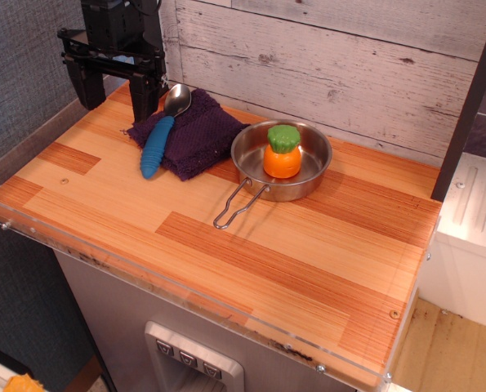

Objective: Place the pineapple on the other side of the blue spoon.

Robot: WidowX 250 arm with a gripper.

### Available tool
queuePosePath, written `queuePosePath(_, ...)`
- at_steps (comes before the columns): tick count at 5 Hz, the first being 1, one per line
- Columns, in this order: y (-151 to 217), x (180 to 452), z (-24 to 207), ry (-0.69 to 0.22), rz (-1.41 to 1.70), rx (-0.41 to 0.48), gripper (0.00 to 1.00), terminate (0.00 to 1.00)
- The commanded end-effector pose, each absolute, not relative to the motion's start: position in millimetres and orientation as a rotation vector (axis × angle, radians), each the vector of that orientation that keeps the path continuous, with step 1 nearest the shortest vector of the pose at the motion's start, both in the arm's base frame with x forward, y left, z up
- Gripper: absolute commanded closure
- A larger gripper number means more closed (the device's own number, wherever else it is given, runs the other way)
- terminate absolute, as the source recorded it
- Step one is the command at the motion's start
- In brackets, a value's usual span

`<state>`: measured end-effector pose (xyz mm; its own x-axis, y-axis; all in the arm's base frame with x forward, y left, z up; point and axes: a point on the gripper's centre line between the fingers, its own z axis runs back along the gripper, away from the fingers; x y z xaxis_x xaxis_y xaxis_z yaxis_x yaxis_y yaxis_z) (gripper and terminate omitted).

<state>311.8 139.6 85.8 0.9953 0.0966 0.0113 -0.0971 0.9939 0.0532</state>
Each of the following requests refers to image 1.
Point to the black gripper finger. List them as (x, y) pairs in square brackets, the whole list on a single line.
[(87, 82), (144, 92)]

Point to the orange toy pineapple green top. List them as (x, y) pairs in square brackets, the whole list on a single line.
[(282, 157)]

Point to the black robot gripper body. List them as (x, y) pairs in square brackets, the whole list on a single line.
[(120, 38)]

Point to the small steel pan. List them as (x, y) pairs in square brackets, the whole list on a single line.
[(247, 153)]

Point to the clear acrylic side guard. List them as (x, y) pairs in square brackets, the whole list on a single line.
[(19, 148)]

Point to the white toy sink unit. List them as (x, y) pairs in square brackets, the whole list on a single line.
[(453, 276)]

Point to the purple knitted cloth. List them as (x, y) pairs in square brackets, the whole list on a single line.
[(201, 136)]

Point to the grey dispenser button panel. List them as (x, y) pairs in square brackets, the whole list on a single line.
[(181, 364)]

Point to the blue handled metal spoon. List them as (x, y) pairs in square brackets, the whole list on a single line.
[(178, 100)]

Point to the silver toy fridge cabinet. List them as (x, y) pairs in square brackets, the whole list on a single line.
[(117, 311)]

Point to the yellow object bottom left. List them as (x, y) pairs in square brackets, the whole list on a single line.
[(23, 383)]

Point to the clear acrylic front guard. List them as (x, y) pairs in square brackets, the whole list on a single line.
[(271, 276)]

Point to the dark right post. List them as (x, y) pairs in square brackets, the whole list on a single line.
[(461, 133)]

